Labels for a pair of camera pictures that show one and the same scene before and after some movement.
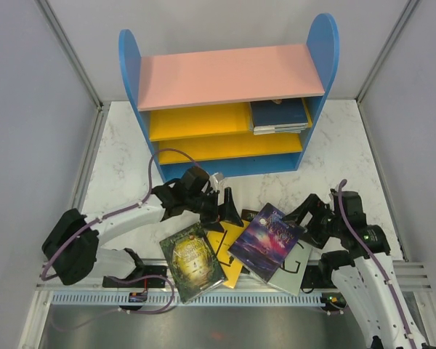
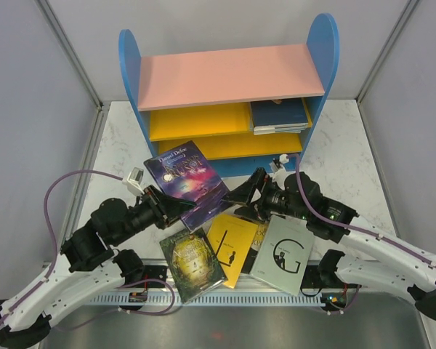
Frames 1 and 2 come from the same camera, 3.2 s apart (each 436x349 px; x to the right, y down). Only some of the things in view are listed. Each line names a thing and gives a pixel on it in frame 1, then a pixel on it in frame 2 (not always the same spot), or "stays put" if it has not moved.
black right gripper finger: [295, 217] -> [243, 194]
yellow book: [220, 242] stays put
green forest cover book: [193, 261] stays put
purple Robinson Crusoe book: [267, 242] -> [184, 173]
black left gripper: [228, 211] -> [165, 206]
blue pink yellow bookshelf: [245, 110] stays put
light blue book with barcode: [283, 130] stays put
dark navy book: [288, 112] stays put
